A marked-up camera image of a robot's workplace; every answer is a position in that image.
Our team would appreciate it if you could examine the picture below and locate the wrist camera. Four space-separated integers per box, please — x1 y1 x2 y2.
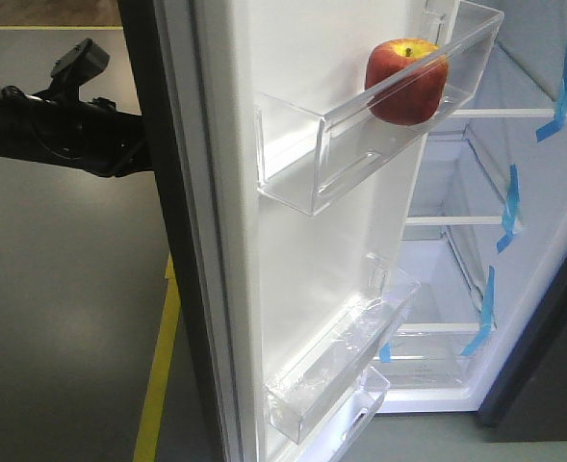
49 38 110 92

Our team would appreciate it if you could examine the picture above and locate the blue tape strip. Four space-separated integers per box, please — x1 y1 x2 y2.
535 39 567 142
378 343 392 364
461 266 495 357
496 164 520 253

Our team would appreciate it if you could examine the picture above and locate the middle blue tape strip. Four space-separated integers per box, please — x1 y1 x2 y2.
496 164 520 253

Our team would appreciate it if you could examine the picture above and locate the clear crisper drawer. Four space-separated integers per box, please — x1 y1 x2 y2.
373 332 475 390

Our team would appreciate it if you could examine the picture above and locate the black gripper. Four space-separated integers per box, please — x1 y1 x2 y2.
20 90 153 178

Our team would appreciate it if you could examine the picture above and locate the fridge door with white liner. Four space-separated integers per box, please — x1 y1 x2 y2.
119 1 467 461

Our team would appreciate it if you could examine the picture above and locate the upper clear door bin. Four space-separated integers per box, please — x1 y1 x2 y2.
251 1 503 216

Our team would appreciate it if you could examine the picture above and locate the left blue tape strip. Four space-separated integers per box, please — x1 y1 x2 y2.
378 343 392 364

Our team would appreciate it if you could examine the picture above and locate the clear door bin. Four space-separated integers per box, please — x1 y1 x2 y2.
265 253 420 445
277 366 390 462
251 1 503 216

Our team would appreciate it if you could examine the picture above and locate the lower clear door bin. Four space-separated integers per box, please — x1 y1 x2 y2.
277 366 390 462

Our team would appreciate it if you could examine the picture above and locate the dark closed fridge section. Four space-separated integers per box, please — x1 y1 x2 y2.
477 256 567 442

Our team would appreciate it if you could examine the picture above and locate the red yellow apple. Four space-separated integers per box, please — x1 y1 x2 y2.
364 38 449 126

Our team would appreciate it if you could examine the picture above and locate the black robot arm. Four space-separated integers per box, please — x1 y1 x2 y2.
0 86 153 178

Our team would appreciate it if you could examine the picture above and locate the open white fridge interior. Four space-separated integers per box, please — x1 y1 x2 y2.
380 1 567 415

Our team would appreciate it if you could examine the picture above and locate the middle clear door bin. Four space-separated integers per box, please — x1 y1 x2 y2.
265 253 420 445

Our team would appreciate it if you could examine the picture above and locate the lower blue tape strip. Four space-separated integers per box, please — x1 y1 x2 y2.
461 266 495 357

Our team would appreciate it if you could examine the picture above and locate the top blue tape strip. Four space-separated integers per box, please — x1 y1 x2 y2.
535 39 567 142

